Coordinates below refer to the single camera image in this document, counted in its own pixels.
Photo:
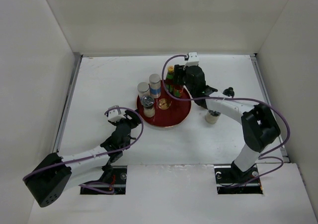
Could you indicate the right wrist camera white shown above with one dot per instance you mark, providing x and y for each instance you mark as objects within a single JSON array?
[{"x": 191, "y": 59}]

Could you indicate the bead jar blue label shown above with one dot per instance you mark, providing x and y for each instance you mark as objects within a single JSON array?
[
  {"x": 155, "y": 85},
  {"x": 143, "y": 90}
]

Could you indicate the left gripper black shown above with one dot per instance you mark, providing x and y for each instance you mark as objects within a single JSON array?
[{"x": 134, "y": 119}]

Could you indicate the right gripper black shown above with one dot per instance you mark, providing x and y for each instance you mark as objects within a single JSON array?
[{"x": 179, "y": 71}]

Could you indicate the white salt grinder black cap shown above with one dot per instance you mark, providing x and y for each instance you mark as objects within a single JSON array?
[{"x": 148, "y": 106}]

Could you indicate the round red lacquer tray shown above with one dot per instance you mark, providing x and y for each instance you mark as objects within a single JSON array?
[{"x": 168, "y": 111}]

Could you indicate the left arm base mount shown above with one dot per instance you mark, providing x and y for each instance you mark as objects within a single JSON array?
[{"x": 113, "y": 183}]

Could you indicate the white spice grinder black cap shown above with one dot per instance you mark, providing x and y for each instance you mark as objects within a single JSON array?
[{"x": 229, "y": 92}]

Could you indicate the red sauce bottle yellow cap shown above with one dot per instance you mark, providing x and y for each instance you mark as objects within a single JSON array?
[{"x": 169, "y": 79}]

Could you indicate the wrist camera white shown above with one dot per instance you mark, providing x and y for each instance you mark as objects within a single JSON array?
[
  {"x": 191, "y": 59},
  {"x": 114, "y": 114}
]

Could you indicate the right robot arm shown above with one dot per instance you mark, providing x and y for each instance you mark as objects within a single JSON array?
[{"x": 259, "y": 127}]

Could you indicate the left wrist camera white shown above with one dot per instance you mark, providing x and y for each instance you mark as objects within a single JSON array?
[{"x": 114, "y": 114}]

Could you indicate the beige spice grinder black cap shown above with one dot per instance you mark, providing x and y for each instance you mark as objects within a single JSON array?
[{"x": 212, "y": 116}]

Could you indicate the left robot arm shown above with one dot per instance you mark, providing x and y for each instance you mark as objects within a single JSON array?
[{"x": 56, "y": 174}]

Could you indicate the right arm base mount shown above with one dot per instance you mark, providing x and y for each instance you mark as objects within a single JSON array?
[{"x": 228, "y": 184}]

